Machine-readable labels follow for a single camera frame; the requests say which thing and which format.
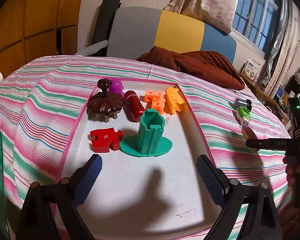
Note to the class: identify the white product box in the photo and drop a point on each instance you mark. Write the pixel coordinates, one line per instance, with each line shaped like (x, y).
(250, 69)

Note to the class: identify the striped pink green bedsheet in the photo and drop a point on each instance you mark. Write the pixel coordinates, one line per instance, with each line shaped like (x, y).
(41, 104)

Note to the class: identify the black grey cylinder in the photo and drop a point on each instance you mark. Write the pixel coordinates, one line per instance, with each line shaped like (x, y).
(243, 103)

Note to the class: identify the yellow-orange comb-like toy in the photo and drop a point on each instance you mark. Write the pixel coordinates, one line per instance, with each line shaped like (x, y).
(174, 102)

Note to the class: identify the green plug-in device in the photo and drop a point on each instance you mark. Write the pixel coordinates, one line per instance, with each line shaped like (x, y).
(243, 115)

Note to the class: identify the pink-rimmed white tray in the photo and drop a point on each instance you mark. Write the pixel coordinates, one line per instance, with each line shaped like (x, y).
(154, 197)

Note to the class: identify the red metallic cylinder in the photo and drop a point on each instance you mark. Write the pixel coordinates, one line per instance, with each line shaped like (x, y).
(134, 105)

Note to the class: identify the orange block toy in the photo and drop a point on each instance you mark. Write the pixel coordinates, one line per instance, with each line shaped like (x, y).
(155, 99)

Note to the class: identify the wooden wardrobe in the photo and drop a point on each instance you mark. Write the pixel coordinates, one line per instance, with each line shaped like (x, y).
(30, 29)

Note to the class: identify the purple perforated plastic toy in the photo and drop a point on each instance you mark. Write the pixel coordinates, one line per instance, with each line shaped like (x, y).
(116, 87)

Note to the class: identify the window with blue panes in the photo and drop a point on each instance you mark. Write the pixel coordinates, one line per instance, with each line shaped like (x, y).
(255, 20)

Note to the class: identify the red puzzle piece K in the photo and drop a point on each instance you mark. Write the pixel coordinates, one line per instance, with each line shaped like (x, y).
(104, 140)

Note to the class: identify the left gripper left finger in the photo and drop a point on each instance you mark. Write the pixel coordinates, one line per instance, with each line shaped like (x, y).
(72, 192)

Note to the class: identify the black rolled mat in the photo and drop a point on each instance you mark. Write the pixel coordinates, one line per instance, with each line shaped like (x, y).
(103, 26)

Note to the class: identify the rust brown blanket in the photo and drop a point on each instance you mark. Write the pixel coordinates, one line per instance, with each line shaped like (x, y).
(210, 66)

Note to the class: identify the beige floral curtain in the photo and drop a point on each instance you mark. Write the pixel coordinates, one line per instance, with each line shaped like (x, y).
(217, 13)

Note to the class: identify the black camera box green light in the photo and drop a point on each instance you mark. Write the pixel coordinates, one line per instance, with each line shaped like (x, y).
(294, 116)

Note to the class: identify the grey yellow blue headboard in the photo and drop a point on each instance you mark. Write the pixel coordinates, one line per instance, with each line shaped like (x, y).
(136, 30)

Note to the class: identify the person's right hand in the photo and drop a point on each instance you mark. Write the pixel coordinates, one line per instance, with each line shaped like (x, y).
(292, 169)

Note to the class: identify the wooden desk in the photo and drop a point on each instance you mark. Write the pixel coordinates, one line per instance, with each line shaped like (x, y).
(267, 101)

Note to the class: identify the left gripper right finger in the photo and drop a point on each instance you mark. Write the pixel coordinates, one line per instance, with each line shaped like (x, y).
(230, 197)

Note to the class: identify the teal flanged plastic holder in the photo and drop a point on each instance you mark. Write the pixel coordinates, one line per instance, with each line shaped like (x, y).
(149, 141)

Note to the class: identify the purple oval case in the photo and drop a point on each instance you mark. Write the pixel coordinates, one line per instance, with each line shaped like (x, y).
(247, 132)

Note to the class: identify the dark brown mushroom ornament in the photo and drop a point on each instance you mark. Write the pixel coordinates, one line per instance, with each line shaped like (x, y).
(104, 105)

